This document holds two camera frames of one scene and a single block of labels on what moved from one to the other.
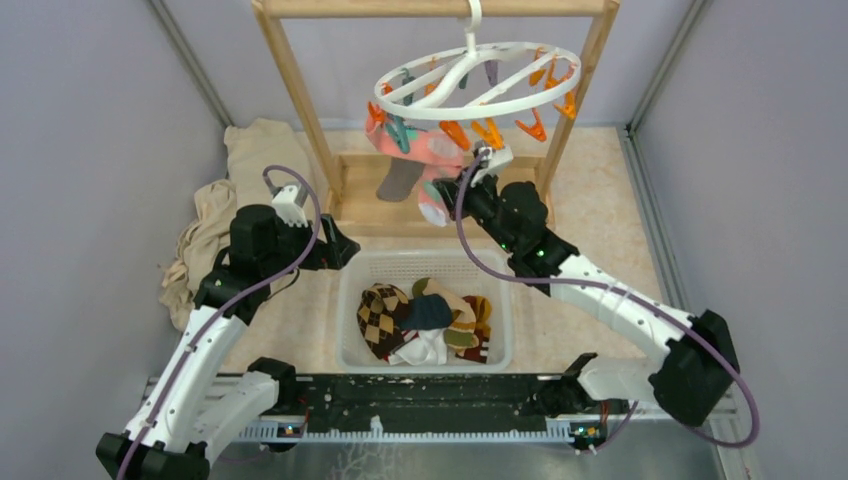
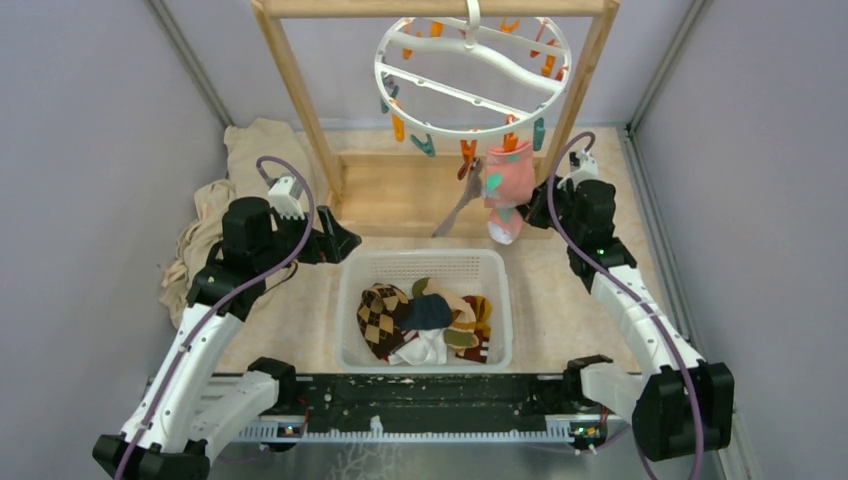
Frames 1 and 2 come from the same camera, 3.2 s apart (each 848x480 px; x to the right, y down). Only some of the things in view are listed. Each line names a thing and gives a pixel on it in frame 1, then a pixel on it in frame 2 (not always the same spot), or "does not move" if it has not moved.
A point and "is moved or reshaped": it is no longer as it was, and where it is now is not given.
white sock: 429,347 does not move
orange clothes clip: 455,131 -> 469,154
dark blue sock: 427,312 does not move
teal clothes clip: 398,130 -> 426,145
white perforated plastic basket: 401,268 does not move
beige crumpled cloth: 251,148 does not move
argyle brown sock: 378,313 does not move
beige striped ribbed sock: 460,333 does not move
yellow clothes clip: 489,133 -> 399,127
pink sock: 438,156 is moved or reshaped
